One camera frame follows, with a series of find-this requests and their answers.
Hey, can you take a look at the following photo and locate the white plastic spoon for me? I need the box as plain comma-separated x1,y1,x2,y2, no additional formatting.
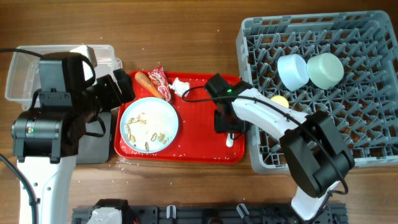
226,133,234,147

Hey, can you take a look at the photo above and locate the yellow plastic cup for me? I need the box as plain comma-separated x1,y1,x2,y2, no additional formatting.
271,95,289,108

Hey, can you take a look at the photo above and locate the light blue bowl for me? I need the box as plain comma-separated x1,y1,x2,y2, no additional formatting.
277,54,309,91

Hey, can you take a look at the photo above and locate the green bowl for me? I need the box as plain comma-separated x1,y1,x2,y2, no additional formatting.
307,53,344,90

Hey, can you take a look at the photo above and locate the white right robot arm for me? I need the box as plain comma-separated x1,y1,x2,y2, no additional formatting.
114,70,354,221

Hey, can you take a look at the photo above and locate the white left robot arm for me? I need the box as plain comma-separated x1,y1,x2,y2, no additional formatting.
9,52,135,223

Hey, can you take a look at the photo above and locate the grey dishwasher rack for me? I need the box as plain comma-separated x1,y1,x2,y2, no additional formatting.
236,11,397,167

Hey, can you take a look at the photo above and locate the orange carrot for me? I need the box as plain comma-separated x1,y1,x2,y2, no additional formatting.
134,72,164,100

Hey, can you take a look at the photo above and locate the red snack wrapper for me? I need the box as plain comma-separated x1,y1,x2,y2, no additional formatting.
149,65,171,102

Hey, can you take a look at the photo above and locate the blue plate with rice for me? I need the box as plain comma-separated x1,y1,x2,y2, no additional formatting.
119,97,179,155

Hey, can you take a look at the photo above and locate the crumpled white tissue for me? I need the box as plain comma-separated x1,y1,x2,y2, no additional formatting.
169,78,190,96

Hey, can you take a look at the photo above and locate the black plastic bin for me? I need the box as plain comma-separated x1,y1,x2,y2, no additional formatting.
76,111,114,165

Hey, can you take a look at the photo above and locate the clear plastic bin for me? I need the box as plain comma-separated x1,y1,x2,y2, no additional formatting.
5,45,123,110

